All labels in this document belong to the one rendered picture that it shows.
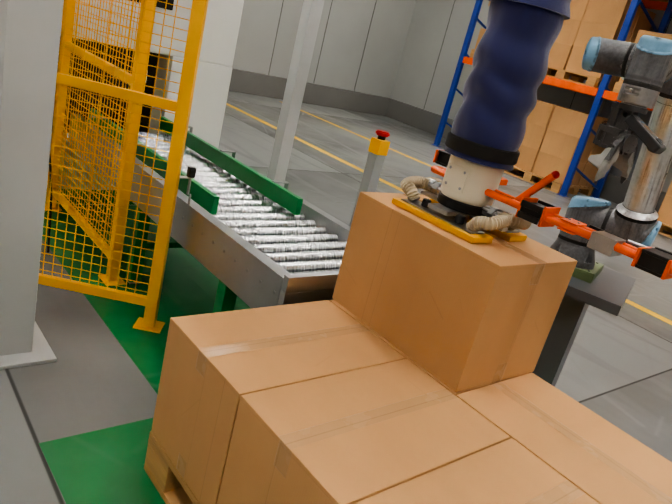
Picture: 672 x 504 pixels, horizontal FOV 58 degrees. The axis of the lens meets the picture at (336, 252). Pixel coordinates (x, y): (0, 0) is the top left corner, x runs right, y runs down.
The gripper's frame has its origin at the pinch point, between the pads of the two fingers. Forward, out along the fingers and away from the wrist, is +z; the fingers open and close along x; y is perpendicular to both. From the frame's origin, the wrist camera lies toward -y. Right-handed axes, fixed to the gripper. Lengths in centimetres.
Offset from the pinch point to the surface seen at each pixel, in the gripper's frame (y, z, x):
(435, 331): 23, 54, 20
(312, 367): 34, 67, 55
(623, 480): -34, 67, 6
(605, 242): -5.9, 14.0, 3.4
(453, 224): 33.6, 24.6, 14.0
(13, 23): 144, 2, 109
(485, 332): 10, 48, 17
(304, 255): 107, 67, 5
